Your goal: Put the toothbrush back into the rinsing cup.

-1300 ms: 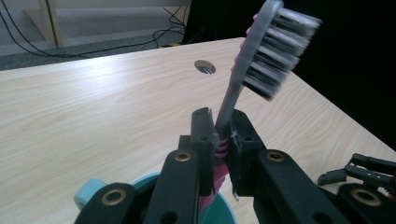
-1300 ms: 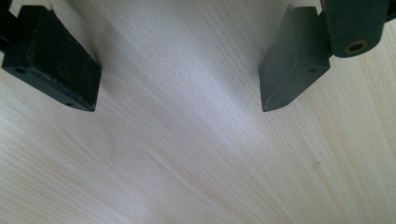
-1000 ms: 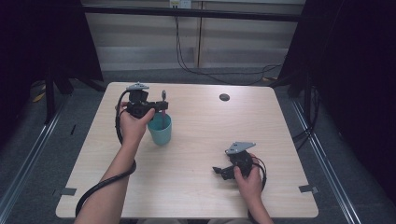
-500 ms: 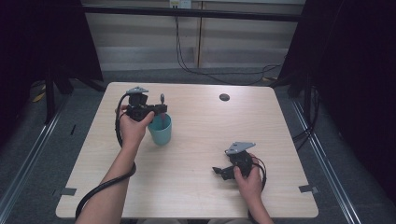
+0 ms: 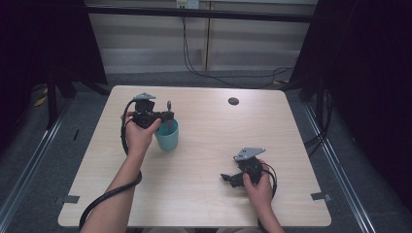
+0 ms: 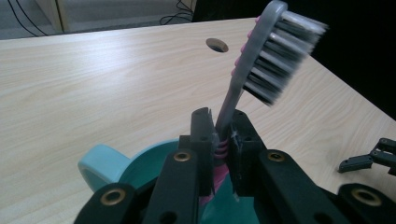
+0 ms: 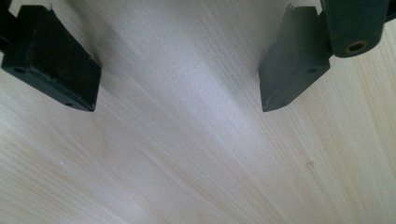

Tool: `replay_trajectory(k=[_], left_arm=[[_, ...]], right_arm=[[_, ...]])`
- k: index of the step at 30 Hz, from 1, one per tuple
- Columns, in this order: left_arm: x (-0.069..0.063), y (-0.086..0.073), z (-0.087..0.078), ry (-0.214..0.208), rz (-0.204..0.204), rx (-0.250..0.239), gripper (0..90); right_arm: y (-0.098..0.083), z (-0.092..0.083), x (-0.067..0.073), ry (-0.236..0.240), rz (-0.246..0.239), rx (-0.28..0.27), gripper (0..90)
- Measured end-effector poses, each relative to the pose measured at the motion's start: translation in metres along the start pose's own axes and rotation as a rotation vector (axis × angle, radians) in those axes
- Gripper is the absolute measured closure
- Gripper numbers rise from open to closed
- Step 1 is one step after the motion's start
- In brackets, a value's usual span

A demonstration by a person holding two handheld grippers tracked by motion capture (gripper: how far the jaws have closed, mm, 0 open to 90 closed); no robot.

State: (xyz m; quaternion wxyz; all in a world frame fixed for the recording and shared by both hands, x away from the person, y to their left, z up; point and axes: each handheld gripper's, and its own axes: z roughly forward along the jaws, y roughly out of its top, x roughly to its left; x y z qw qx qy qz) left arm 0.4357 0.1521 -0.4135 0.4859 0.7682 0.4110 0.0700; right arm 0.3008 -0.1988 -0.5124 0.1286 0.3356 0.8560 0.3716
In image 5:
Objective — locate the white wall outlet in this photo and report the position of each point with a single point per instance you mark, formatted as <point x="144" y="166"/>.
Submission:
<point x="188" y="4"/>

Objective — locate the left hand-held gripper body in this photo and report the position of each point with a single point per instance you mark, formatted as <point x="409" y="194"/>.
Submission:
<point x="144" y="108"/>

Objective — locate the black stand leg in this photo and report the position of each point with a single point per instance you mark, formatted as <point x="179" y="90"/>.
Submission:
<point x="51" y="100"/>
<point x="320" y="106"/>

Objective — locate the black curtain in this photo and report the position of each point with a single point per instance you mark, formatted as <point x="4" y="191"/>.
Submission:
<point x="39" y="39"/>
<point x="372" y="81"/>

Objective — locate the grey tape strip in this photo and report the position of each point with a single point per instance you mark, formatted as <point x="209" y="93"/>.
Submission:
<point x="320" y="196"/>
<point x="71" y="199"/>

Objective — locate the black horizontal bar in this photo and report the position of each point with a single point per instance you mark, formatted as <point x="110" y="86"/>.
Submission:
<point x="200" y="13"/>

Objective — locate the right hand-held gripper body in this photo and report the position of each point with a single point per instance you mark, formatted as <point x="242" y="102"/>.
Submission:
<point x="247" y="153"/>

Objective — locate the metal floor rail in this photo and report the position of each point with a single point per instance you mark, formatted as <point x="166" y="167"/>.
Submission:
<point x="32" y="161"/>
<point x="336" y="168"/>

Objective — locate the yellow floor scrap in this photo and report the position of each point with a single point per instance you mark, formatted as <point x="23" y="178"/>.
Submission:
<point x="40" y="101"/>

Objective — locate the teal plastic cup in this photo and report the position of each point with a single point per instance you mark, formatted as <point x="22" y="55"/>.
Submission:
<point x="168" y="142"/>

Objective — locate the person's right hand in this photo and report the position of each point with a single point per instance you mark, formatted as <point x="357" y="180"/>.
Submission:
<point x="262" y="194"/>

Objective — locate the small black floor piece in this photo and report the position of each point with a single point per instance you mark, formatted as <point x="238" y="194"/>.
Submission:
<point x="76" y="134"/>

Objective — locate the person's left hand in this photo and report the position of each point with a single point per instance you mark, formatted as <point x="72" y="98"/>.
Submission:
<point x="139" y="139"/>

